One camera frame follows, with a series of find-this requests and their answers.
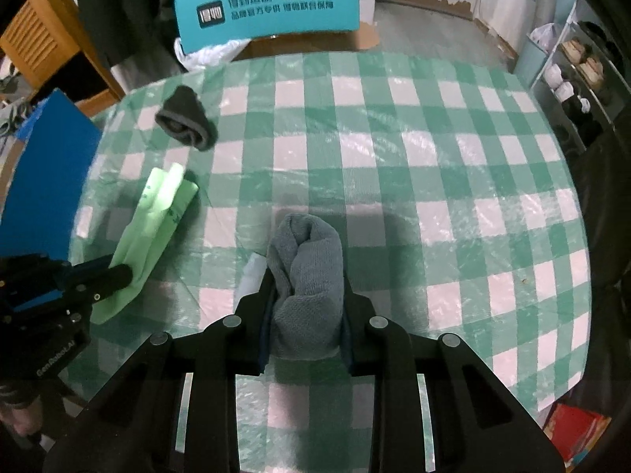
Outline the light blue shoe rack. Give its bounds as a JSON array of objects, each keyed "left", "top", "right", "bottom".
[{"left": 515, "top": 0, "right": 631, "bottom": 149}]

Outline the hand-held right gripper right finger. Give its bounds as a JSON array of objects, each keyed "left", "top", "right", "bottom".
[{"left": 342, "top": 278, "right": 565, "bottom": 473}]

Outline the brown cardboard box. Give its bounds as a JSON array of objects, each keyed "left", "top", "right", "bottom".
[{"left": 237, "top": 20, "right": 380, "bottom": 62}]

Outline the black hanging jacket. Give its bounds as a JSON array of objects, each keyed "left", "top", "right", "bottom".
[{"left": 74, "top": 0, "right": 183, "bottom": 89}]

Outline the black sock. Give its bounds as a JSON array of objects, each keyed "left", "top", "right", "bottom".
[{"left": 155, "top": 85, "right": 218, "bottom": 153}]

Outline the blue cardboard box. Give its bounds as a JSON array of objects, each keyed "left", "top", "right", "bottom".
[{"left": 0, "top": 88, "right": 104, "bottom": 257}]

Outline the white blue sock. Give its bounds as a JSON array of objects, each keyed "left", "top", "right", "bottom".
[{"left": 239, "top": 252, "right": 269, "bottom": 302}]

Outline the small white plastic bag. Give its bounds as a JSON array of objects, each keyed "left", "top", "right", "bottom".
[{"left": 535, "top": 24, "right": 568, "bottom": 51}]

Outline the group of assorted shoes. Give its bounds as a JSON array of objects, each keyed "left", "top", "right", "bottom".
[{"left": 542, "top": 22, "right": 617, "bottom": 143}]

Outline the green checked tablecloth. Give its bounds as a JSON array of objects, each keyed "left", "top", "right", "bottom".
[{"left": 69, "top": 49, "right": 592, "bottom": 473}]

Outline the grey towel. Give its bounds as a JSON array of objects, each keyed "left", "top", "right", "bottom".
[{"left": 266, "top": 213, "right": 345, "bottom": 359}]

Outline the red book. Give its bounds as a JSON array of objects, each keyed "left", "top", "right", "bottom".
[{"left": 542, "top": 401, "right": 612, "bottom": 469}]

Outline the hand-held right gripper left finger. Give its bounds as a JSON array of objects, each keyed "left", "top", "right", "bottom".
[{"left": 44, "top": 271, "right": 277, "bottom": 473}]

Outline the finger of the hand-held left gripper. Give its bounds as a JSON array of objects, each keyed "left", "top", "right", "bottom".
[
  {"left": 69, "top": 255, "right": 116, "bottom": 277},
  {"left": 86, "top": 263, "right": 135, "bottom": 306}
]

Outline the teal printed box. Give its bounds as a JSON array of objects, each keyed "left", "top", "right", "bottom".
[{"left": 174, "top": 0, "right": 360, "bottom": 55}]

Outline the light green plastic bag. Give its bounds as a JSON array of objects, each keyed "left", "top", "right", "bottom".
[{"left": 91, "top": 166, "right": 200, "bottom": 326}]

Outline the wooden louvered wardrobe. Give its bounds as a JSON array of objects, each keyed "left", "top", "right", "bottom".
[{"left": 0, "top": 0, "right": 126, "bottom": 104}]

